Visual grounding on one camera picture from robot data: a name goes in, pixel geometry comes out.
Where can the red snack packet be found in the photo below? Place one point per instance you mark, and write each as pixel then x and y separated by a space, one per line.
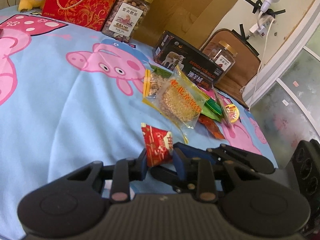
pixel 158 144

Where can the black sheep-print box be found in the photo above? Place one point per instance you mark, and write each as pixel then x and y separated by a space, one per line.
pixel 171 51

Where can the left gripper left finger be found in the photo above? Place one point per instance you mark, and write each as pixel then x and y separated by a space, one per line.
pixel 121 174

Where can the green snack packet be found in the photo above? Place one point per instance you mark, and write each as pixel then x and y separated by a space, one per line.
pixel 212 110

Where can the yellow sesame cake packet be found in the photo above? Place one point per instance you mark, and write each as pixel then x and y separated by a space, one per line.
pixel 180 101

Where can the white power strip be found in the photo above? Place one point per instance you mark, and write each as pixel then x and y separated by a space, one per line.
pixel 261 30

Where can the wooden headboard panel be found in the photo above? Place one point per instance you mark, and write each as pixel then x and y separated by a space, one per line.
pixel 191 20

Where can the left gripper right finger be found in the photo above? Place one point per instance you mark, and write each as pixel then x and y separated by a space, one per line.
pixel 199 170

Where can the yellow-edged peanut snack packet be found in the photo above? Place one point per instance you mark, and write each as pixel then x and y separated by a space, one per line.
pixel 153 81

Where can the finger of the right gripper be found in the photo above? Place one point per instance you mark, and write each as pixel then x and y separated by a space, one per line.
pixel 171 178
pixel 224 152

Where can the peanut jar gold lid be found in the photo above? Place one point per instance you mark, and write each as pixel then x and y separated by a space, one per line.
pixel 125 18

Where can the walnut jar gold lid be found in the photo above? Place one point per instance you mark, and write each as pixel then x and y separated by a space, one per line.
pixel 222 54

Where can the brown seat cushion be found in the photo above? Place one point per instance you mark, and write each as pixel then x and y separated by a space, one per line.
pixel 244 69

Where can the red spicy strip packet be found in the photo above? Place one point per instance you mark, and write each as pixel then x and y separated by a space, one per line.
pixel 211 126

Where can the white jelly cup yellow lid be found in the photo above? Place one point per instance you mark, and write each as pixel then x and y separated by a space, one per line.
pixel 230 112

